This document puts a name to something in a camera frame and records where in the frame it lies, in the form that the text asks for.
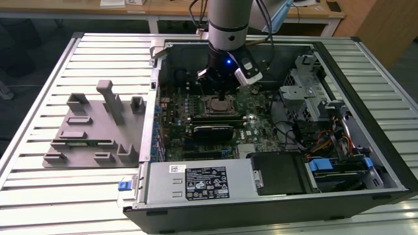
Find coloured power wire bundle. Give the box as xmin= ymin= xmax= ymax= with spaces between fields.
xmin=304 ymin=117 xmax=357 ymax=159

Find wooden desk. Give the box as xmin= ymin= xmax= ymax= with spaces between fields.
xmin=0 ymin=0 xmax=347 ymax=37

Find silver chipset heatsink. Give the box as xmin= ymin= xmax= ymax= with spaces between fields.
xmin=238 ymin=143 xmax=256 ymax=159

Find grey case release handle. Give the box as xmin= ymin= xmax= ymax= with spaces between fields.
xmin=150 ymin=40 xmax=168 ymax=67

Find black expansion slot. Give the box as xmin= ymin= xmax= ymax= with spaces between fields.
xmin=180 ymin=151 xmax=236 ymax=159

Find green motherboard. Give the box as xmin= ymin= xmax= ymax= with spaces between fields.
xmin=156 ymin=84 xmax=282 ymax=162

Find black RAM slot bank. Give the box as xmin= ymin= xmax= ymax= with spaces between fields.
xmin=190 ymin=116 xmax=244 ymax=128
xmin=186 ymin=80 xmax=210 ymax=95

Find silver CPU chip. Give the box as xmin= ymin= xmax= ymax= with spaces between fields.
xmin=210 ymin=99 xmax=230 ymax=111

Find hard disk in blue carrier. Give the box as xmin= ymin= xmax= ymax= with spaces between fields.
xmin=306 ymin=156 xmax=374 ymax=193

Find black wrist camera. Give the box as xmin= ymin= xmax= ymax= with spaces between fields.
xmin=195 ymin=69 xmax=210 ymax=85

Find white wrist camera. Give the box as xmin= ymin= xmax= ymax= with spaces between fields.
xmin=234 ymin=57 xmax=264 ymax=87

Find white box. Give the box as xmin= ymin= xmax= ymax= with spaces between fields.
xmin=99 ymin=0 xmax=127 ymax=9

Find black power supply label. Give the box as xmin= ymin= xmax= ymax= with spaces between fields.
xmin=184 ymin=166 xmax=231 ymax=200

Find metal drive cage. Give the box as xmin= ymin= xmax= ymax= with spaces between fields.
xmin=276 ymin=55 xmax=347 ymax=123

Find silver power supply unit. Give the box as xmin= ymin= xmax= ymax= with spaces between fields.
xmin=146 ymin=160 xmax=264 ymax=205

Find black camera cable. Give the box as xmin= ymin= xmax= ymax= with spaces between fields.
xmin=254 ymin=0 xmax=276 ymax=77

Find black open PC case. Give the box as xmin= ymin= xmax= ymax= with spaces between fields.
xmin=122 ymin=34 xmax=418 ymax=235

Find metal socket cover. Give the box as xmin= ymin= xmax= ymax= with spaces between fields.
xmin=203 ymin=95 xmax=239 ymax=116

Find green RAM stick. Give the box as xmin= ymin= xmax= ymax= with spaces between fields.
xmin=64 ymin=139 xmax=114 ymax=147

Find black graphics card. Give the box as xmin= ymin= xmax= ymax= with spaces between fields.
xmin=191 ymin=124 xmax=235 ymax=143

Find grey parts rack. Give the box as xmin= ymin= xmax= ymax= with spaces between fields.
xmin=41 ymin=79 xmax=147 ymax=169

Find wooden cabinet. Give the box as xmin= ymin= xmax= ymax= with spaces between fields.
xmin=335 ymin=0 xmax=418 ymax=70

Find CPU socket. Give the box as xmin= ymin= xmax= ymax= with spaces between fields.
xmin=202 ymin=94 xmax=239 ymax=117

